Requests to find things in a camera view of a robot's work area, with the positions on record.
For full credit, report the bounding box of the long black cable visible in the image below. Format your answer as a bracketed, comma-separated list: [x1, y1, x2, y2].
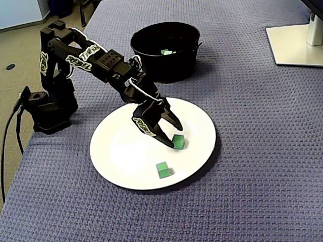
[0, 99, 22, 205]

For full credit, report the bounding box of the gripper servo wire loop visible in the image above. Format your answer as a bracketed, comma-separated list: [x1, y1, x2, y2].
[127, 77, 163, 104]

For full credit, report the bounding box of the short black cable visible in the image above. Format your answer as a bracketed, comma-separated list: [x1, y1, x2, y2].
[15, 110, 25, 155]

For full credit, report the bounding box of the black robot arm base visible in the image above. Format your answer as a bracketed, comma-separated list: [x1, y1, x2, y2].
[21, 85, 79, 134]

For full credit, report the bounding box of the light blue cabinet panel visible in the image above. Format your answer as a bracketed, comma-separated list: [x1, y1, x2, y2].
[0, 0, 51, 33]

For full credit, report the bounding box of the dark blue bin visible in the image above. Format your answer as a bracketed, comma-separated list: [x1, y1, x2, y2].
[47, 0, 76, 18]

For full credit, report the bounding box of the dark furniture leg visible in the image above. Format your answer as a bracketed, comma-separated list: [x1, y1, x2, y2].
[78, 0, 101, 28]

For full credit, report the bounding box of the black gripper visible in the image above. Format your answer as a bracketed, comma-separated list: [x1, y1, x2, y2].
[123, 73, 184, 149]

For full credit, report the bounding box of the black metal pot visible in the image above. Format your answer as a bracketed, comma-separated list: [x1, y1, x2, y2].
[130, 21, 202, 84]

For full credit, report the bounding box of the blue waffle weave cloth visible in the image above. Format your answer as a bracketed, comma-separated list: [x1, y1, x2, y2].
[0, 0, 323, 242]

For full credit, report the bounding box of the white round plate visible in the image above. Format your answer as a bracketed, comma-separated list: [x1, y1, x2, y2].
[89, 97, 218, 191]

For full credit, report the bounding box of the wrist servo wire loop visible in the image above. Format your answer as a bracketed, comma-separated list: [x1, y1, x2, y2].
[130, 55, 142, 71]

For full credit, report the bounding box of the forearm servo wire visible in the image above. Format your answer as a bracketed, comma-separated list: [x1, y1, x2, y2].
[68, 27, 101, 51]

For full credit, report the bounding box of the white monitor stand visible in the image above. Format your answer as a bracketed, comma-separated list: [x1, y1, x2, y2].
[265, 0, 323, 68]

